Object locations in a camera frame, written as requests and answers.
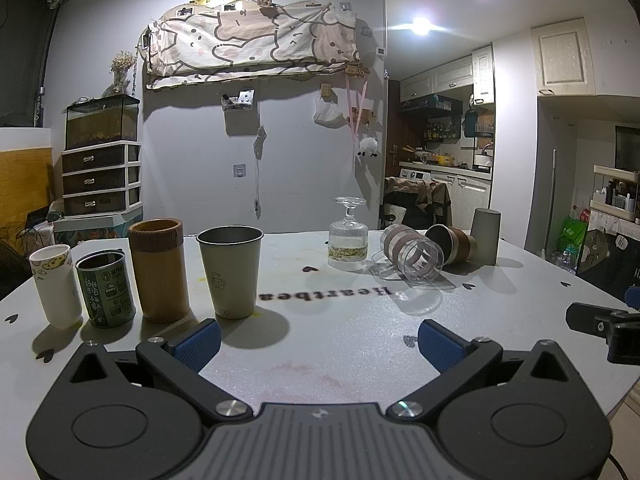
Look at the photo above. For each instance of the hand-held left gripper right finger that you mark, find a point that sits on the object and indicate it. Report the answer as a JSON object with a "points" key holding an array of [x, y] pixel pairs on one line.
{"points": [[441, 349]]}

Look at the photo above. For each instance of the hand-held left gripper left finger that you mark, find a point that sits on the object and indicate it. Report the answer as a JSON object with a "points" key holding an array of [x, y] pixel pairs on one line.
{"points": [[199, 344]]}

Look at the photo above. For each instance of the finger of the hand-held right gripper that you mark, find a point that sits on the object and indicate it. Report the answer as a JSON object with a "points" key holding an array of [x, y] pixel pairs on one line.
{"points": [[587, 319]]}

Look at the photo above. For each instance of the steel metal cup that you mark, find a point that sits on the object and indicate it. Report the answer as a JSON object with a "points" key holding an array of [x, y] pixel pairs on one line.
{"points": [[231, 272]]}

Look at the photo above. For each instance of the brown bamboo cup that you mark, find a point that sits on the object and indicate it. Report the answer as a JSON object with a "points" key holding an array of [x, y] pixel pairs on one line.
{"points": [[160, 270]]}

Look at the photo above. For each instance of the clear cup with brown sleeve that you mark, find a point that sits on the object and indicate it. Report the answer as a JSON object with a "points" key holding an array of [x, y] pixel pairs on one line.
{"points": [[407, 254]]}

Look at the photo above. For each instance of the brown cup with dark rim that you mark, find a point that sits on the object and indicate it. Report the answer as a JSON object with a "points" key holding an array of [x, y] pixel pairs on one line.
{"points": [[452, 243]]}

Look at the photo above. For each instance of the grey matte cup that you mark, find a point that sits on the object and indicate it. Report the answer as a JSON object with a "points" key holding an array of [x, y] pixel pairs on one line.
{"points": [[484, 236]]}

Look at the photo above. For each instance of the white printed paper cup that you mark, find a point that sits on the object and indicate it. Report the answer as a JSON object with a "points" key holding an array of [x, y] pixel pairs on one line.
{"points": [[54, 287]]}

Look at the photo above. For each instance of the plastic water bottle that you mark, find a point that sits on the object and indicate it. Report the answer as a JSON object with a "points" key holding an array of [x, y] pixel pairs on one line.
{"points": [[566, 260]]}

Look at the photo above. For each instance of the black printed panel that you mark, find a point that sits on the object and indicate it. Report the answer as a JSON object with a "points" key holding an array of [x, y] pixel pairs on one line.
{"points": [[610, 255]]}

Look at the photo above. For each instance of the green shopping bag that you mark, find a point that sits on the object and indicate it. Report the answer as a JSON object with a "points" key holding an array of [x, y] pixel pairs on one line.
{"points": [[573, 234]]}

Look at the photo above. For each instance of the green tin can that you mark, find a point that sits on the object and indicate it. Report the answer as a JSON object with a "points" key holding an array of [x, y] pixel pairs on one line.
{"points": [[105, 290]]}

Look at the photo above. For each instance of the white storage rack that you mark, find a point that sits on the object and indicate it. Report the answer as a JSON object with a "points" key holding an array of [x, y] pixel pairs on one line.
{"points": [[615, 192]]}

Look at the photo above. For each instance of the ribbed glass goblet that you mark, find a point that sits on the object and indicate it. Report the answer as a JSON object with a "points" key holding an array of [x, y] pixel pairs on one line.
{"points": [[348, 240]]}

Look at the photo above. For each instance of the chair with brown jacket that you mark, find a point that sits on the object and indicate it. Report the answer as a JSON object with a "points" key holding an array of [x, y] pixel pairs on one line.
{"points": [[420, 202]]}

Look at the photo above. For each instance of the washing machine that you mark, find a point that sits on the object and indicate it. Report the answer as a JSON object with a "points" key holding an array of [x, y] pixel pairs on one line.
{"points": [[416, 175]]}

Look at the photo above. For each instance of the white kettle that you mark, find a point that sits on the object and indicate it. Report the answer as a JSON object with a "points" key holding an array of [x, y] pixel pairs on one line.
{"points": [[484, 159]]}

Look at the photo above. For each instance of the white drawer unit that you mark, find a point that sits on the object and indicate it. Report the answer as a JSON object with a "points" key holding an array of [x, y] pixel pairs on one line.
{"points": [[100, 177]]}

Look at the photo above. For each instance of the white plush toy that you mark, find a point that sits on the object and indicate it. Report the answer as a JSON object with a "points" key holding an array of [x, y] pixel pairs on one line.
{"points": [[368, 145]]}

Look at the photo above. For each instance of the kitchen spice rack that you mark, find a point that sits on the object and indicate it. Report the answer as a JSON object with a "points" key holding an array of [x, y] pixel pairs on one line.
{"points": [[442, 131]]}

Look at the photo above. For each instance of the blue hanging bag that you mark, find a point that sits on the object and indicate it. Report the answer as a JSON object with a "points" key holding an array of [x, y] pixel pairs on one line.
{"points": [[470, 124]]}

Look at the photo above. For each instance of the wooden board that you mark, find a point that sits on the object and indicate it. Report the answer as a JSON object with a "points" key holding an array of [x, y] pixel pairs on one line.
{"points": [[25, 185]]}

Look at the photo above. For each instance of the glass fish tank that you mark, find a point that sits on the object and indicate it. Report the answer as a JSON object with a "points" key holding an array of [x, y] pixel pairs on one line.
{"points": [[101, 122]]}

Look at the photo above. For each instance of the pink ribbon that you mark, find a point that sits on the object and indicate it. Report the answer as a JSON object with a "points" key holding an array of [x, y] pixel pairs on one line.
{"points": [[355, 110]]}

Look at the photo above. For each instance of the white plastic bag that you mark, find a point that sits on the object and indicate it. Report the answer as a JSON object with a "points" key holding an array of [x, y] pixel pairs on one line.
{"points": [[328, 110]]}

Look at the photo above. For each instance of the kitchen upper cabinets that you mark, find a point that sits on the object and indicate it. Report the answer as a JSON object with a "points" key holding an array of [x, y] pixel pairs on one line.
{"points": [[450, 77]]}

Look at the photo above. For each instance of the dried flowers in vase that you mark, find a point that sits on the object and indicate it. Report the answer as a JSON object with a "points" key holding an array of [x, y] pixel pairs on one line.
{"points": [[121, 67]]}

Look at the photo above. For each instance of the printed cartoon cloth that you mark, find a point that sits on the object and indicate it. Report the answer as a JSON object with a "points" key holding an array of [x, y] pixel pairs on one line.
{"points": [[250, 40]]}

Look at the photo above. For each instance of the ceiling light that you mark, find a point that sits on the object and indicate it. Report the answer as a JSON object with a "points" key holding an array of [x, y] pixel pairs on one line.
{"points": [[421, 25]]}

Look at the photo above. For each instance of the dark curtain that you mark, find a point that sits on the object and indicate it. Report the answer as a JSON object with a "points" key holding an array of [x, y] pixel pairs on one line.
{"points": [[25, 55]]}

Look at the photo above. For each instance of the wall socket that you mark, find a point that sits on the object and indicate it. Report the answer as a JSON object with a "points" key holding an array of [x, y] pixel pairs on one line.
{"points": [[239, 171]]}

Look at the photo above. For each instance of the wall-mounted small holder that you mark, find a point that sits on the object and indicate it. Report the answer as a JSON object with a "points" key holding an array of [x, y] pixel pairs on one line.
{"points": [[239, 99]]}

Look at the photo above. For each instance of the cream wall cabinet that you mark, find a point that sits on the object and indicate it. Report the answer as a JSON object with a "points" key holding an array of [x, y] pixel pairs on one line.
{"points": [[564, 55]]}

